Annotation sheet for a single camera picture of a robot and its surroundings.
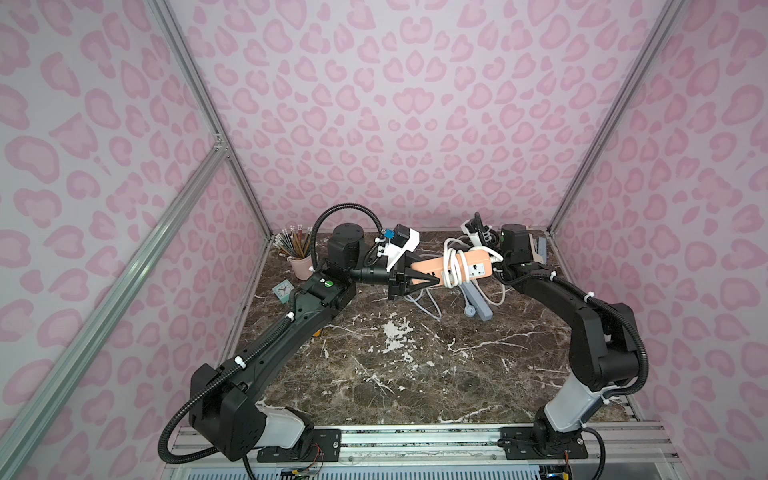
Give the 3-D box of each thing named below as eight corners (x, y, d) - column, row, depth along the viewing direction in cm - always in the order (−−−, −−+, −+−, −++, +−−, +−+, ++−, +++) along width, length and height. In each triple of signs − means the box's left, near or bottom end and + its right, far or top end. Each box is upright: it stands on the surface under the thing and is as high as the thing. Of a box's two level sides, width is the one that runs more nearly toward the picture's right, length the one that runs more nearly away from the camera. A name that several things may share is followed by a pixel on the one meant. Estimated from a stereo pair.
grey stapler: (527, 265, 113) (531, 256, 109) (527, 242, 120) (532, 233, 116) (541, 268, 112) (546, 260, 108) (541, 245, 119) (546, 236, 115)
